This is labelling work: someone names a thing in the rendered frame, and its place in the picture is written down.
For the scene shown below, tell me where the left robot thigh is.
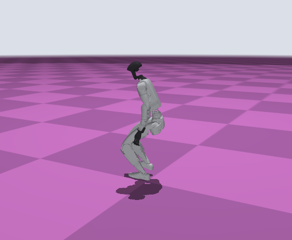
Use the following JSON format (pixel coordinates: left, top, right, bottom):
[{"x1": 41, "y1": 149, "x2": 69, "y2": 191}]
[{"x1": 121, "y1": 121, "x2": 162, "y2": 151}]

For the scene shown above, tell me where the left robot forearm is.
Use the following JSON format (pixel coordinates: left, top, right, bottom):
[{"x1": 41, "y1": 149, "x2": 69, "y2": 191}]
[{"x1": 139, "y1": 104, "x2": 149, "y2": 131}]

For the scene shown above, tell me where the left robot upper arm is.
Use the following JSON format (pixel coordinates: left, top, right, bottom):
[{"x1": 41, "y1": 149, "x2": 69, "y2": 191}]
[{"x1": 137, "y1": 82, "x2": 151, "y2": 112}]

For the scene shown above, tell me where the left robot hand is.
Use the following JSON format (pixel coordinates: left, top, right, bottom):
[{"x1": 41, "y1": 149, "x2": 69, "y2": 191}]
[{"x1": 133, "y1": 127, "x2": 145, "y2": 146}]

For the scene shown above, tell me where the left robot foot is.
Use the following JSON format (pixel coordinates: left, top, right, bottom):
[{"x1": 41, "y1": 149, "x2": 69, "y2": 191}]
[{"x1": 128, "y1": 172, "x2": 150, "y2": 181}]

